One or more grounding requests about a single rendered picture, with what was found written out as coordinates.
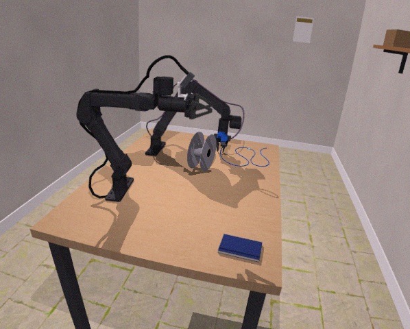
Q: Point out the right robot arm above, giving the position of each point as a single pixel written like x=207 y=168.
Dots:
x=88 y=111

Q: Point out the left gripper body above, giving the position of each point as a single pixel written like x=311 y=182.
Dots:
x=222 y=136

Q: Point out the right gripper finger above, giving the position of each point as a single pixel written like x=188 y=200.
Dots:
x=193 y=109
x=197 y=97

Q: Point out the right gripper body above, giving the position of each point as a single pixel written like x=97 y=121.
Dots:
x=178 y=103

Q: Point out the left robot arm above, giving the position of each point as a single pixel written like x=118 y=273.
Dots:
x=222 y=108

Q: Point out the grey disc with black centre hole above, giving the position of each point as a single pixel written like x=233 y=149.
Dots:
x=201 y=151

